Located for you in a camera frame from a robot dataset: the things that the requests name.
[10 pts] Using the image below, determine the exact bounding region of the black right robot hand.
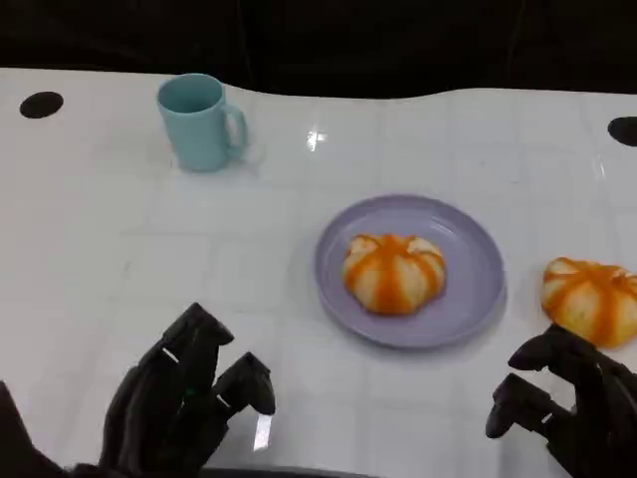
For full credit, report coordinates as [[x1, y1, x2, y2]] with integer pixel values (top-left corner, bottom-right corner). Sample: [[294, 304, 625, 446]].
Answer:
[[485, 326, 637, 478]]

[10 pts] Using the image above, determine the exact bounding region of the orange white toy bread roll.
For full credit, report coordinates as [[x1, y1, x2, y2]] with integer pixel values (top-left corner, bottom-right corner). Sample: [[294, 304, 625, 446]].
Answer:
[[540, 256, 637, 349], [340, 232, 447, 316]]

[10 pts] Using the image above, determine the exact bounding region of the lilac plate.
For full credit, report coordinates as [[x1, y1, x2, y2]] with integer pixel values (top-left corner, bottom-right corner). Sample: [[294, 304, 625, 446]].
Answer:
[[313, 193, 508, 350]]

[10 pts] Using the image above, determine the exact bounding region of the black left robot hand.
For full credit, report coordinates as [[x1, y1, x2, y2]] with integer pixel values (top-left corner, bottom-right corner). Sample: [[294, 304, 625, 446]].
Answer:
[[99, 302, 278, 478]]

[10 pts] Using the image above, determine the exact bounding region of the pale green mug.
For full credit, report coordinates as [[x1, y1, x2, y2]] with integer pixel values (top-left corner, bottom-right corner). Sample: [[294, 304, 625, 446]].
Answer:
[[156, 73, 249, 173]]

